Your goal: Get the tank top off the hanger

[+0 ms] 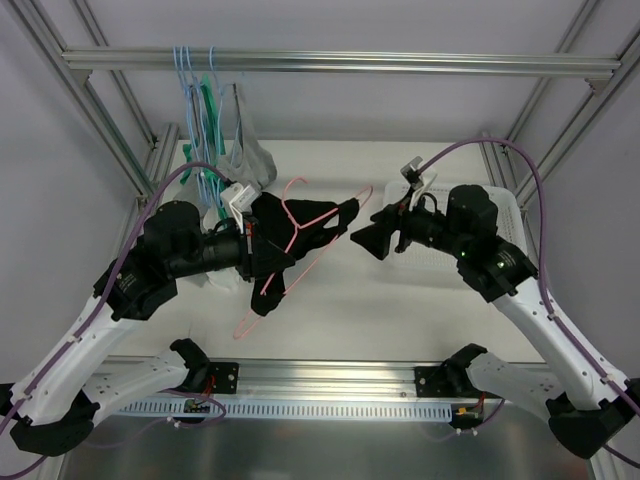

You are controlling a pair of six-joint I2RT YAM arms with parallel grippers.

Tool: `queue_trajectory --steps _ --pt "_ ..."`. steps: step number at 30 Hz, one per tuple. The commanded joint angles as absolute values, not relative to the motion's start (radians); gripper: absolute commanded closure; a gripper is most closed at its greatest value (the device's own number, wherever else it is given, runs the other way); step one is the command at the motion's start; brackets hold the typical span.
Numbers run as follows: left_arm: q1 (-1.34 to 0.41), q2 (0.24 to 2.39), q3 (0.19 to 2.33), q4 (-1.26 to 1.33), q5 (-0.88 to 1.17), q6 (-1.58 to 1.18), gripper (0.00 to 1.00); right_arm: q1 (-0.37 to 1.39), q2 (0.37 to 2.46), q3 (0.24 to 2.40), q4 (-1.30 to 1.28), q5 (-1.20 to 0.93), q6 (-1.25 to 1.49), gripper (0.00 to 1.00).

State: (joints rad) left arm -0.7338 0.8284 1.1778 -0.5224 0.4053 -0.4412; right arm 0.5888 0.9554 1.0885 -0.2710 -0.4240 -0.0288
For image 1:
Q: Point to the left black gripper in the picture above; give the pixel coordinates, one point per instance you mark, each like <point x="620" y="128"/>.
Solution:
<point x="248" y="250"/>

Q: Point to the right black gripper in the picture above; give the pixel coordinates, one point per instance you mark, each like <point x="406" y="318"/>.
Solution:
<point x="398" y="229"/>

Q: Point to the black tank top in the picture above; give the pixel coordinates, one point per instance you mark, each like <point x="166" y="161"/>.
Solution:
<point x="321" y="221"/>

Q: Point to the grey tank top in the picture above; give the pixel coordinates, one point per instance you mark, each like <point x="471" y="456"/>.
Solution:
<point x="247" y="162"/>

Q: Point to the green tank top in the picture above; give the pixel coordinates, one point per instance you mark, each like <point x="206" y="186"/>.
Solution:
<point x="211" y="117"/>

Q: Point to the blue hanger of green top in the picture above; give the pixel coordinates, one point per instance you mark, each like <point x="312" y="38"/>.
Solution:
<point x="212" y="181"/>

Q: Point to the light blue wire hanger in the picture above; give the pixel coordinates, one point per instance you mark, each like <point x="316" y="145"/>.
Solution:
<point x="220" y="88"/>

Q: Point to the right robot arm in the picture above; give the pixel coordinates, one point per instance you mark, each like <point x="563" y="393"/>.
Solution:
<point x="584" y="400"/>

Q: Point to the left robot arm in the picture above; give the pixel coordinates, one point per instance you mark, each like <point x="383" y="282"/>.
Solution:
<point x="55" y="407"/>

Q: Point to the white tank top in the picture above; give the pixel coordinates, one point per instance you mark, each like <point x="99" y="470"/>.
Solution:
<point x="226" y="280"/>

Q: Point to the blue hanger of white top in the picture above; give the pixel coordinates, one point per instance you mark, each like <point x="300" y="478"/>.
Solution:
<point x="195" y="125"/>

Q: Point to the blue hanger of grey top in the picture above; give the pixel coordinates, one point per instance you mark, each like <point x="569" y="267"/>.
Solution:
<point x="192" y="129"/>

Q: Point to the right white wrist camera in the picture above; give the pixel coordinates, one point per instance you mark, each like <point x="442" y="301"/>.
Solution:
<point x="419" y="181"/>

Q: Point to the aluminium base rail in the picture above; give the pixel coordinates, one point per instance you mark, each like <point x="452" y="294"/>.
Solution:
<point x="330" y="380"/>

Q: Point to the white slotted cable duct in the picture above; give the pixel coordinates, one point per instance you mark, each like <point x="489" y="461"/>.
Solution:
<point x="436" y="412"/>

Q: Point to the aluminium hanging rail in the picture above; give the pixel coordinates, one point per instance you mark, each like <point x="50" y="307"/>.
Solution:
<point x="553" y="65"/>

